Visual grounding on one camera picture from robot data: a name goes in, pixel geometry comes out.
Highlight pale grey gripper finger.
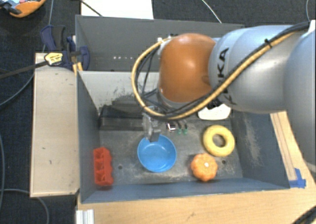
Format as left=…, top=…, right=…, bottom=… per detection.
left=149, top=122, right=161, bottom=143
left=142, top=115, right=152, bottom=140

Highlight blue bowl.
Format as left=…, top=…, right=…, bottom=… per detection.
left=137, top=134, right=178, bottom=173

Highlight dark green flat block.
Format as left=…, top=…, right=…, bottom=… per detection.
left=98, top=104, right=147, bottom=131

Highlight grey metal bin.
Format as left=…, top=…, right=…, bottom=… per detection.
left=75, top=14, right=291, bottom=204

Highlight orange toy pumpkin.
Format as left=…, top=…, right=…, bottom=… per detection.
left=190, top=153, right=219, bottom=182

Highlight red-orange ribbed block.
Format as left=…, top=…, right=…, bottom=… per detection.
left=92, top=147, right=115, bottom=187

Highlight pale wood board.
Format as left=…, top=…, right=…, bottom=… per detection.
left=29, top=53, right=81, bottom=198

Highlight yellow ring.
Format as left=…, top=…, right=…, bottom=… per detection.
left=202, top=124, right=236, bottom=158

